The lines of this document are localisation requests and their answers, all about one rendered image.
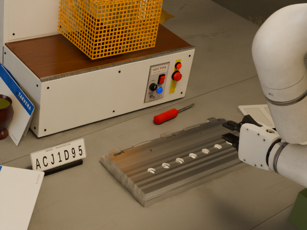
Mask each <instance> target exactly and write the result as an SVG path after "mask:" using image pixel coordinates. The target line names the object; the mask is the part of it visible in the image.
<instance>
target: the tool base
mask: <svg viewBox="0 0 307 230"><path fill-rule="evenodd" d="M220 119H221V118H219V119H215V118H214V117H212V118H209V119H207V120H206V123H203V124H200V125H204V124H207V123H210V122H212V123H213V124H214V123H217V122H219V120H220ZM183 131H185V130H181V131H178V132H175V133H172V134H171V133H170V132H165V133H162V134H161V135H160V137H159V138H156V139H153V140H151V141H155V140H158V139H161V138H164V137H166V138H167V139H169V138H172V137H174V134H177V133H180V132H183ZM130 148H133V146H131V147H128V148H125V149H122V150H119V149H118V148H115V149H112V150H109V151H108V154H106V155H103V156H101V160H100V162H101V163H102V164H103V165H104V166H105V168H106V169H107V170H108V171H109V172H110V173H111V174H112V175H113V176H114V177H115V178H116V179H117V180H118V181H119V182H120V183H121V184H122V185H123V186H124V187H125V188H126V189H127V190H128V191H129V192H130V194H131V195H132V196H133V197H134V198H135V199H136V200H137V201H138V202H139V203H140V204H141V205H142V206H143V207H144V208H145V207H147V206H150V205H152V204H154V203H157V202H159V201H162V200H164V199H167V198H169V197H172V196H174V195H177V194H179V193H181V192H184V191H186V190H189V189H191V188H194V187H196V186H199V185H201V184H204V183H206V182H209V181H211V180H214V179H216V178H218V177H221V176H223V175H226V174H228V173H231V172H233V171H236V170H238V169H241V168H243V167H245V166H248V165H249V164H246V163H244V162H238V163H236V164H233V165H231V166H228V167H226V168H223V169H221V170H218V171H216V172H213V173H210V174H208V175H206V176H203V177H201V178H198V179H195V180H193V181H190V182H188V183H185V184H183V185H180V186H178V187H176V188H173V189H170V190H168V191H165V192H163V193H160V194H157V195H155V196H152V197H150V198H148V199H143V198H142V197H141V196H140V195H139V194H138V193H137V192H136V190H135V189H134V188H133V187H132V186H131V185H130V184H129V183H128V182H127V181H126V180H125V179H124V178H123V177H122V176H121V175H120V174H119V173H118V172H117V171H116V170H115V169H114V168H113V167H112V166H111V165H110V164H109V163H108V162H107V156H109V155H112V154H113V155H114V156H117V155H120V154H122V153H123V151H124V150H127V149H130Z"/></svg>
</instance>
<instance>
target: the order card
mask: <svg viewBox="0 0 307 230"><path fill-rule="evenodd" d="M30 156H31V162H32V169H33V170H35V171H41V172H42V171H45V170H48V169H51V168H54V167H57V166H60V165H64V164H66V163H69V162H73V161H76V160H79V159H82V158H85V157H86V151H85V142H84V139H83V138H81V139H78V140H75V141H71V142H67V143H64V144H61V145H58V146H54V147H51V148H47V149H44V150H41V151H37V152H34V153H31V154H30Z"/></svg>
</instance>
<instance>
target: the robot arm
mask: <svg viewBox="0 0 307 230"><path fill-rule="evenodd" d="M251 52H252V58H253V62H254V65H255V69H256V72H257V75H258V78H259V81H260V84H261V87H262V90H263V93H264V96H265V99H266V102H267V105H268V108H269V111H270V114H271V117H272V120H273V122H274V125H275V128H276V131H275V130H273V129H272V128H270V127H268V126H266V125H264V124H262V123H260V122H258V121H255V120H254V119H253V118H252V117H251V116H250V115H245V116H244V118H243V119H242V121H241V122H240V123H236V122H234V121H232V120H229V121H227V122H225V123H222V126H223V127H225V128H227V129H229V130H232V131H234V130H236V131H238V132H240V136H239V137H238V136H236V135H233V134H231V133H227V134H224V135H222V136H221V138H222V139H224V140H226V141H227V142H229V143H231V144H232V145H233V147H234V148H236V150H237V152H238V157H239V159H240V160H241V162H244V163H246V164H249V165H251V166H254V167H257V168H260V169H264V170H267V171H274V172H275V173H277V174H279V175H281V176H284V177H286V178H287V179H289V180H291V181H294V182H296V183H297V184H299V185H301V186H303V187H305V188H307V144H306V145H301V144H299V143H302V142H305V141H307V68H306V65H305V60H304V57H305V55H306V54H307V3H305V4H294V5H289V6H286V7H283V8H281V9H279V10H277V11H276V12H275V13H273V14H272V15H271V16H270V17H269V18H268V19H267V20H266V21H265V22H264V23H263V24H262V26H261V27H260V28H259V30H258V31H257V32H256V34H255V36H254V39H253V42H252V47H251Z"/></svg>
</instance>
